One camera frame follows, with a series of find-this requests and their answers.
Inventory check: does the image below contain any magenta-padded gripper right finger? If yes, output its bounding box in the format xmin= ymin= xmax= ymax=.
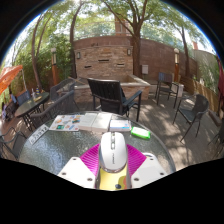
xmin=126 ymin=143 xmax=168 ymax=190

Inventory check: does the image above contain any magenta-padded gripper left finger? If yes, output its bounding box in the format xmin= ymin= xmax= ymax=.
xmin=57 ymin=143 xmax=101 ymax=190

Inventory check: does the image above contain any white computer mouse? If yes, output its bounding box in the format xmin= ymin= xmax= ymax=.
xmin=98 ymin=131 xmax=129 ymax=174

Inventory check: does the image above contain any small green case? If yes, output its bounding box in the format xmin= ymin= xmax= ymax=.
xmin=130 ymin=126 xmax=152 ymax=140

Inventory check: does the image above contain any colourful printed sheet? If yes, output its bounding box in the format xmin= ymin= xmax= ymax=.
xmin=48 ymin=114 xmax=84 ymax=133

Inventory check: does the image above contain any small white booklet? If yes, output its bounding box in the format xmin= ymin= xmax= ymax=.
xmin=109 ymin=119 xmax=132 ymax=133

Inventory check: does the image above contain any white licence plate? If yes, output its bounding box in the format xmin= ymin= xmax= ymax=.
xmin=28 ymin=123 xmax=50 ymax=145

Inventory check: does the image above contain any dark wicker armchair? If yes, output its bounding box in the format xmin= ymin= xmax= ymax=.
xmin=29 ymin=90 xmax=79 ymax=129
xmin=49 ymin=78 xmax=77 ymax=103

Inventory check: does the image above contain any round dark side table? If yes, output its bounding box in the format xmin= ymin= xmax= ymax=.
xmin=14 ymin=91 xmax=50 ymax=131

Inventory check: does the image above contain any black slatted chair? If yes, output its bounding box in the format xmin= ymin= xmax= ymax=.
xmin=87 ymin=77 xmax=143 ymax=123

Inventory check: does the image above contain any stone fountain basin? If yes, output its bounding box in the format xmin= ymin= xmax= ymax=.
xmin=68 ymin=74 xmax=151 ymax=103

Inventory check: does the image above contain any blue chair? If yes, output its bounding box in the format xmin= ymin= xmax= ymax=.
xmin=16 ymin=90 xmax=32 ymax=106

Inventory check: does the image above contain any wooden fence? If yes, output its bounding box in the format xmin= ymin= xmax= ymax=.
xmin=181 ymin=75 xmax=221 ymax=113

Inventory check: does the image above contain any closed red parasol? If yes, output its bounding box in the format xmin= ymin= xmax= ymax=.
xmin=217 ymin=56 xmax=224 ymax=111

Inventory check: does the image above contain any orange parasol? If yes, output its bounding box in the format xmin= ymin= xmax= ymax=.
xmin=0 ymin=64 xmax=24 ymax=96

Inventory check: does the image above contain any tree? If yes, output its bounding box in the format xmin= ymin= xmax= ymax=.
xmin=180 ymin=26 xmax=192 ymax=78
xmin=69 ymin=3 xmax=85 ymax=79
xmin=30 ymin=13 xmax=46 ymax=91
xmin=103 ymin=0 xmax=161 ymax=78

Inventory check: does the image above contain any wooden lamp post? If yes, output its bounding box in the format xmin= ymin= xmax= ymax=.
xmin=173 ymin=48 xmax=181 ymax=83
xmin=50 ymin=47 xmax=58 ymax=86

